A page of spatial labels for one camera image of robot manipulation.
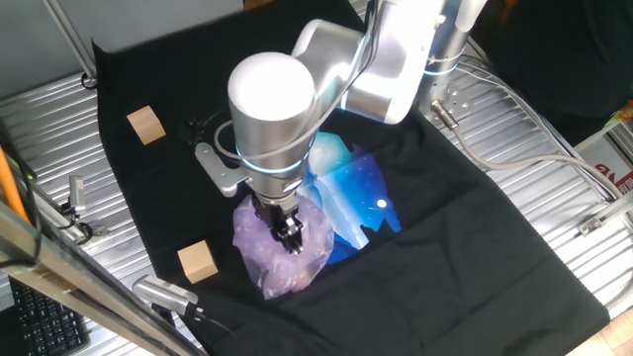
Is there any black ribbed camera cable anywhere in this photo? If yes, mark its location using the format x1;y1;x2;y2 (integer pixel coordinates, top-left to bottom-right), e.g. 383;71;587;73
190;304;248;347

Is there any black computer keyboard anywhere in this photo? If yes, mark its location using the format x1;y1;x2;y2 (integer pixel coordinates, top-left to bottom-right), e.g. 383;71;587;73
8;276;91;356

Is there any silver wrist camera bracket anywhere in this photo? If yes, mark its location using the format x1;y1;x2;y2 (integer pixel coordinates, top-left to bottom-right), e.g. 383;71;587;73
194;141;248;198

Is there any person in black clothing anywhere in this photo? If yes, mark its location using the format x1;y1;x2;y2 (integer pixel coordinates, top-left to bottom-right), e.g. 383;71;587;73
469;0;633;147

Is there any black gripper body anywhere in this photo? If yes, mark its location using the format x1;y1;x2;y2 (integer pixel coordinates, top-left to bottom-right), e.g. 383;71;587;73
249;195;301;233

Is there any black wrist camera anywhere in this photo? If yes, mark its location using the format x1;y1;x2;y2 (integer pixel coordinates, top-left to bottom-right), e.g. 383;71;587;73
182;116;214;147

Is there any black cloth with blue print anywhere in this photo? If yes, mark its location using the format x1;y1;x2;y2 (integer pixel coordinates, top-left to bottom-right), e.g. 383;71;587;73
91;0;611;356

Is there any colourful patterned fabric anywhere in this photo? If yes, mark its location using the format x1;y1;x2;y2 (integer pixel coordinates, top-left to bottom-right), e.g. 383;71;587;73
610;96;633;128

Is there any red and white carton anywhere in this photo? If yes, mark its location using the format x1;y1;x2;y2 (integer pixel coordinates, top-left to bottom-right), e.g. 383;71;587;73
573;126;633;199

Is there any black camera cable loop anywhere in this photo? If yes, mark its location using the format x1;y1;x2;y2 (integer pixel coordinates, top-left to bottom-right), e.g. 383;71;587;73
56;205;96;246

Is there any aluminium camera stand rail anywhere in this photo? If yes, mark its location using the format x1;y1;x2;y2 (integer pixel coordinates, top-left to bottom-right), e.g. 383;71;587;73
27;187;109;244

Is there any purple translucent plastic bag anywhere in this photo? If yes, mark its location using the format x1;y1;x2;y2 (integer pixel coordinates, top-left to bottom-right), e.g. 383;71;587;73
231;193;336;302

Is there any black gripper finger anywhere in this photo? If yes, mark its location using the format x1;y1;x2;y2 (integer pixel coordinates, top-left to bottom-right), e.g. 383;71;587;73
284;217;307;256
269;222;289;247

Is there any plain wooden cube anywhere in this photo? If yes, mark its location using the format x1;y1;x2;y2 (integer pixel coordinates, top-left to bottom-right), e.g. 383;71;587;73
126;104;167;146
176;239;220;286

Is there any short aluminium rail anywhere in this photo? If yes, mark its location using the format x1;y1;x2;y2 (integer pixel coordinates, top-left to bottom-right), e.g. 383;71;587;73
577;190;633;237

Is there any thick grey base cable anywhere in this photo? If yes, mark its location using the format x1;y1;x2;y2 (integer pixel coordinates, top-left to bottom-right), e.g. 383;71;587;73
429;98;624;202

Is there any thin white base cable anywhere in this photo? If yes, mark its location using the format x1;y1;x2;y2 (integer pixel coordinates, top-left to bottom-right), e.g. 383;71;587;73
457;53;617;199

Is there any orange pole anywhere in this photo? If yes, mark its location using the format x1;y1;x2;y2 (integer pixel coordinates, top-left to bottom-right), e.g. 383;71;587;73
0;145;31;223

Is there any thin metal rod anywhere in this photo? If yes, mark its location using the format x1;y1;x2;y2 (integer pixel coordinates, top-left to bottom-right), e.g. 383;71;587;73
42;0;99;90

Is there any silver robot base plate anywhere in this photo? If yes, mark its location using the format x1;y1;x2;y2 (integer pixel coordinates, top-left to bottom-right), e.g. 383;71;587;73
417;73;474;125

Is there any aluminium frame beam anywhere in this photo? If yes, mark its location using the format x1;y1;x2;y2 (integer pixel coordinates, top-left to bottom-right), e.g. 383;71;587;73
0;200;207;356

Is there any small silver camera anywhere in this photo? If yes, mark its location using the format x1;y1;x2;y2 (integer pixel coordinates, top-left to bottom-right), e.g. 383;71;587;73
67;175;86;215

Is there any black hanging cable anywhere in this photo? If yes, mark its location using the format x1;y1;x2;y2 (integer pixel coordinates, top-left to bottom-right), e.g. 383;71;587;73
0;118;44;263

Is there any ribbed silver camera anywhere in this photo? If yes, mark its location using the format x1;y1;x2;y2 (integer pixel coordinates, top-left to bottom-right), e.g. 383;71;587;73
131;274;200;317

